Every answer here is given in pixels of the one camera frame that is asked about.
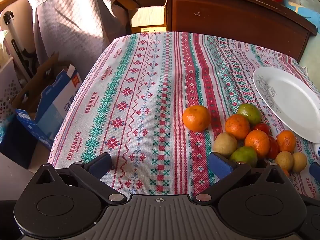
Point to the dark wooden cabinet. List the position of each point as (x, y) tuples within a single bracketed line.
[(225, 12)]

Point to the brown longan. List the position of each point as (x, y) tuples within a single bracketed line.
[(284, 160), (225, 143), (299, 162)]

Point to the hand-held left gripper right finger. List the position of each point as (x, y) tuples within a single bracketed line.
[(220, 165)]

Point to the white plate with flower drawing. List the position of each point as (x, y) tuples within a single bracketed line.
[(287, 97)]

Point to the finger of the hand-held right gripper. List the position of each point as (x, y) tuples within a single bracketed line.
[(314, 168)]

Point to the blue printed shirt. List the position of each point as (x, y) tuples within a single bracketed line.
[(307, 12)]

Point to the grey folding trolley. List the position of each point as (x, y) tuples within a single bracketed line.
[(15, 35)]

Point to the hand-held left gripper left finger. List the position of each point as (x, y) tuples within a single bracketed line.
[(102, 164)]

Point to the white perforated basket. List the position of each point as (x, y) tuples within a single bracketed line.
[(10, 87)]

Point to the open cardboard box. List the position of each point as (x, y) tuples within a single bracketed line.
[(147, 15)]

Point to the blue printed cardboard box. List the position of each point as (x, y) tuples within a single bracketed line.
[(55, 105)]

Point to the pale green sofa cushion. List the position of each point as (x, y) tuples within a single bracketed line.
[(311, 55)]

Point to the red cherry tomato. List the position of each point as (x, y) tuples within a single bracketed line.
[(273, 148), (262, 128)]

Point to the pale checked curtain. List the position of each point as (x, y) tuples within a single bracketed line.
[(75, 17)]

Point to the green guava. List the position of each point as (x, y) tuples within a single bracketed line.
[(250, 112), (243, 155)]

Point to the patterned red green tablecloth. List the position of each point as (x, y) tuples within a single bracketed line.
[(150, 92)]

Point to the orange mandarin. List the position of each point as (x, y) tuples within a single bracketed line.
[(285, 172), (257, 143), (237, 126), (285, 141), (196, 118)]

